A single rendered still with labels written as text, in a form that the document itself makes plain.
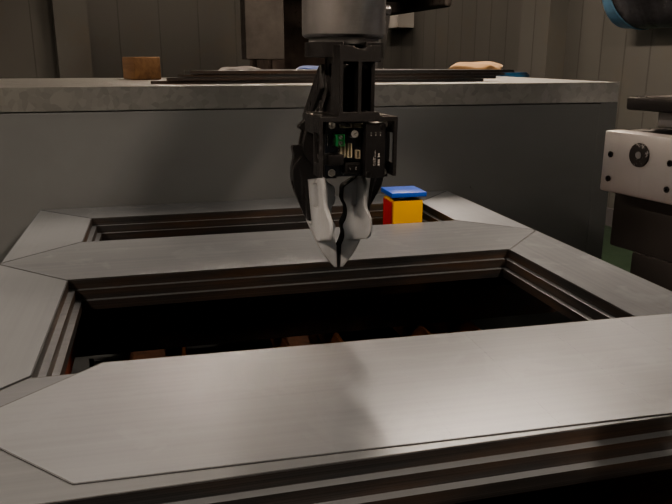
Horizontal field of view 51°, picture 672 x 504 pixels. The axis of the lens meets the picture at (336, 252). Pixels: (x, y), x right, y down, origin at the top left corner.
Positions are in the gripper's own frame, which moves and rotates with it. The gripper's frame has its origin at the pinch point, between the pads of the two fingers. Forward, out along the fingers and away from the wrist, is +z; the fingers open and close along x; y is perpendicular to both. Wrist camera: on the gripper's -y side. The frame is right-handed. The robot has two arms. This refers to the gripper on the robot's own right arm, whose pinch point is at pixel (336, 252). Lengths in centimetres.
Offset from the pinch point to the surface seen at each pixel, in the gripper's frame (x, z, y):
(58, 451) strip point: -24.5, 6.5, 21.2
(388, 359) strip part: 1.1, 6.2, 13.1
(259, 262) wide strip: -4.7, 6.0, -19.1
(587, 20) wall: 277, -50, -372
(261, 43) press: 42, -29, -296
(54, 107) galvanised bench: -32, -11, -63
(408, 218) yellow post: 23.2, 6.0, -40.0
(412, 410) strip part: -0.2, 6.3, 22.1
